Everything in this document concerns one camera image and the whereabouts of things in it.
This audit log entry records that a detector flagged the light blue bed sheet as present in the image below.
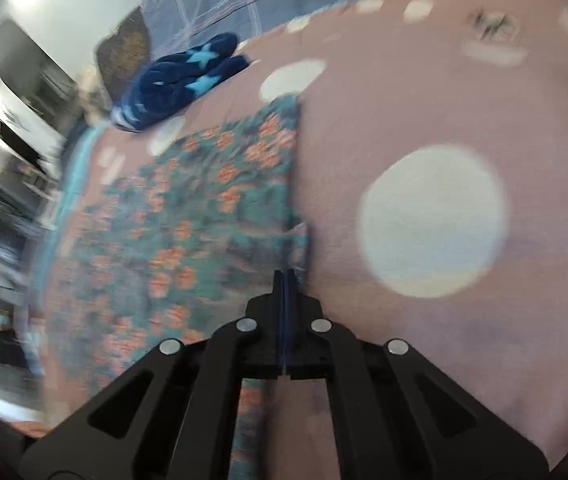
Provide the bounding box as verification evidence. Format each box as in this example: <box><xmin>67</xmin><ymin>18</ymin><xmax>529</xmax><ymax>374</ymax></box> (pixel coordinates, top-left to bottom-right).
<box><xmin>29</xmin><ymin>120</ymin><xmax>108</xmax><ymax>309</ymax></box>

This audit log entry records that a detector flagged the white wardrobe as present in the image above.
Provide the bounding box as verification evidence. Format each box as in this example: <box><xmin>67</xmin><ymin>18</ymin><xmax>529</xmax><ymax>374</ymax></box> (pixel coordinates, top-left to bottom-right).
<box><xmin>0</xmin><ymin>0</ymin><xmax>82</xmax><ymax>179</ymax></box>

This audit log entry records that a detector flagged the pink polka-dot blanket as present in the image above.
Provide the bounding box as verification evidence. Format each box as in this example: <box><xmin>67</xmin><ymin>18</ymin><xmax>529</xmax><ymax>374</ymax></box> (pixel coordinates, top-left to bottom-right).
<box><xmin>75</xmin><ymin>0</ymin><xmax>568</xmax><ymax>465</ymax></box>

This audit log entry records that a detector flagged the navy star-print garment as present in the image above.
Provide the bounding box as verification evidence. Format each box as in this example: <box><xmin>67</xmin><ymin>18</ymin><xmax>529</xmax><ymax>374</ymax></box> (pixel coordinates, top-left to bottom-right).
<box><xmin>110</xmin><ymin>32</ymin><xmax>249</xmax><ymax>132</ymax></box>

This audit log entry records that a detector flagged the dark brown patterned pillow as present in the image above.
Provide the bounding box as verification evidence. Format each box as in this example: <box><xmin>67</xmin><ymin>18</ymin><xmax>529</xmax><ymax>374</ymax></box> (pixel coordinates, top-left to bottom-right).
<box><xmin>95</xmin><ymin>6</ymin><xmax>150</xmax><ymax>102</ymax></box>

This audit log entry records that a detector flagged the teal floral garment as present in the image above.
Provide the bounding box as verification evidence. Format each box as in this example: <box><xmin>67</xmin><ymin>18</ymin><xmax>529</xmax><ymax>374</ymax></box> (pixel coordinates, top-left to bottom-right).
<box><xmin>37</xmin><ymin>94</ymin><xmax>315</xmax><ymax>480</ymax></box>

